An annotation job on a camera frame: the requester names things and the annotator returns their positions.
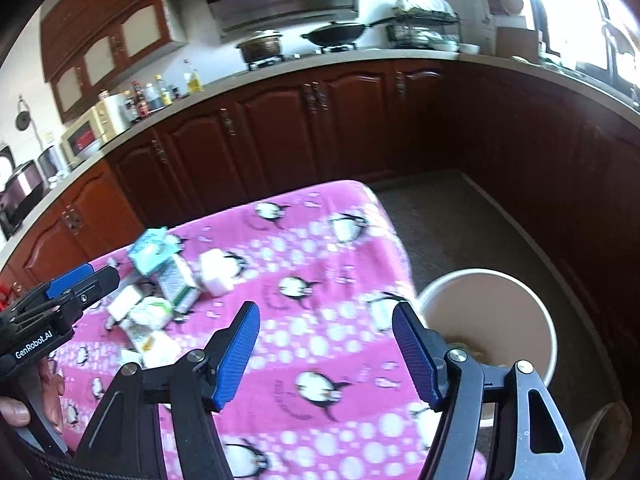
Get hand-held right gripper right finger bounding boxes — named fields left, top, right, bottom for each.
left=392, top=301, right=589, bottom=480

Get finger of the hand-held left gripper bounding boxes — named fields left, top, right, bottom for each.
left=54, top=265, right=121, bottom=329
left=10, top=263, right=96, bottom=317

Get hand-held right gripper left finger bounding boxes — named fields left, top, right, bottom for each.
left=70, top=301, right=262, bottom=480

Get white medicine box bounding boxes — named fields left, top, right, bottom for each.
left=197, top=249, right=237, bottom=295

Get gold and green carton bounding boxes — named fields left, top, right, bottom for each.
left=157, top=255, right=203, bottom=313

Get beige round waste bin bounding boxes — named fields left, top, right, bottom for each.
left=416, top=268, right=558, bottom=421

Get person's left hand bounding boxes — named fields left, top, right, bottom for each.
left=0, top=358, right=67, bottom=436

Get small plain white box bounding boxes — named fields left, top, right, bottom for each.
left=106, top=285, right=146, bottom=326

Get crumpled white green packet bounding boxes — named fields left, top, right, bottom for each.
left=127, top=296, right=175, bottom=333

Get teal and white carton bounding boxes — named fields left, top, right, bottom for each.
left=127, top=227, right=183, bottom=277

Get pile of white wrappers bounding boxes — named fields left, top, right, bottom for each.
left=120, top=322, right=183, bottom=368

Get pink penguin print blanket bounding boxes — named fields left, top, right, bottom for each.
left=50, top=180, right=488, bottom=480

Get silver metal pot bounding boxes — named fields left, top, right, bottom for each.
left=37, top=145, right=71, bottom=186

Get cream microwave oven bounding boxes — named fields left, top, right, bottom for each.
left=60, top=94, right=132, bottom=161

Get hanging round black utensil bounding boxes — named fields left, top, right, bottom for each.
left=15, top=96, right=32, bottom=133

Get dark sauce bottle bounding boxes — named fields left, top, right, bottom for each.
left=131, top=81, right=151, bottom=118

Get brown round container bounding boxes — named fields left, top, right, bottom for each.
left=570, top=400, right=636, bottom=480

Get yellow cooking oil bottle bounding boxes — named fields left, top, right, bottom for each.
left=182, top=59, right=203, bottom=94

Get brown wooden base cabinets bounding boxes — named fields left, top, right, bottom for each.
left=0, top=55, right=640, bottom=411

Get grey kitchen countertop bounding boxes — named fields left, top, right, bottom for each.
left=0, top=47, right=640, bottom=261

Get dark lidded cooking pot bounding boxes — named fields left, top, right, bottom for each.
left=236, top=30, right=285, bottom=65

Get gas stove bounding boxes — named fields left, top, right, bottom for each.
left=245, top=42, right=361, bottom=72

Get brown cardboard box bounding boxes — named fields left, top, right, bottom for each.
left=495, top=25, right=543, bottom=63

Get black wok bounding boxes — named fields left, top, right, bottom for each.
left=300, top=16, right=401, bottom=50

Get steel range hood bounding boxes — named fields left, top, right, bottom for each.
left=196, top=0, right=361, bottom=43

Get bright kitchen window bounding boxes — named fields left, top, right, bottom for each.
left=525, top=0, right=640, bottom=76

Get kitchen faucet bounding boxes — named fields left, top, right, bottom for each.
left=597, top=0, right=636, bottom=76

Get brown wooden wall cabinets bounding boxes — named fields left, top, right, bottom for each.
left=40, top=0, right=188, bottom=123

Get black wire dish rack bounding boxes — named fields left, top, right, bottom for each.
left=386, top=0, right=462, bottom=52

